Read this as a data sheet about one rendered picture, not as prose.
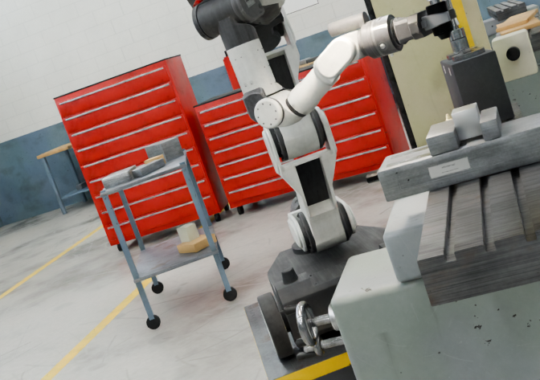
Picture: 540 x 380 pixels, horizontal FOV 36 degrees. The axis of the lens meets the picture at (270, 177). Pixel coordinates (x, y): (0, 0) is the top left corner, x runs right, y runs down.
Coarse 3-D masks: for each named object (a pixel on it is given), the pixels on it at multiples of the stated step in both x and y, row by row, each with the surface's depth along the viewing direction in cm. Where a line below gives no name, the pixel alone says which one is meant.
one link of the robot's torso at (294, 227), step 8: (336, 200) 281; (344, 208) 270; (288, 216) 281; (296, 216) 282; (352, 216) 268; (288, 224) 281; (296, 224) 268; (352, 224) 268; (296, 232) 268; (352, 232) 272; (296, 240) 276; (304, 240) 267; (304, 248) 269
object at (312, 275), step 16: (352, 240) 287; (368, 240) 280; (288, 256) 295; (304, 256) 288; (320, 256) 281; (336, 256) 275; (272, 272) 282; (288, 272) 248; (304, 272) 254; (320, 272) 255; (336, 272) 250; (272, 288) 274; (288, 288) 245; (304, 288) 245; (320, 288) 244; (288, 304) 243; (320, 304) 244; (288, 320) 243
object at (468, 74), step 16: (480, 48) 221; (448, 64) 224; (464, 64) 219; (480, 64) 218; (496, 64) 218; (448, 80) 234; (464, 80) 219; (480, 80) 219; (496, 80) 219; (464, 96) 220; (480, 96) 220; (496, 96) 220; (480, 112) 221; (512, 112) 220
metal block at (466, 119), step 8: (472, 104) 175; (456, 112) 172; (464, 112) 172; (472, 112) 172; (456, 120) 173; (464, 120) 172; (472, 120) 172; (456, 128) 173; (464, 128) 173; (472, 128) 172; (480, 128) 172; (464, 136) 173; (472, 136) 173
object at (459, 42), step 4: (460, 32) 231; (464, 32) 232; (452, 36) 231; (456, 36) 231; (460, 36) 231; (464, 36) 232; (452, 40) 232; (456, 40) 231; (460, 40) 231; (464, 40) 231; (452, 44) 232; (456, 44) 232; (460, 44) 231; (464, 44) 231; (468, 44) 233; (452, 48) 233; (456, 48) 232; (460, 48) 231; (464, 48) 231; (468, 48) 232; (456, 52) 232
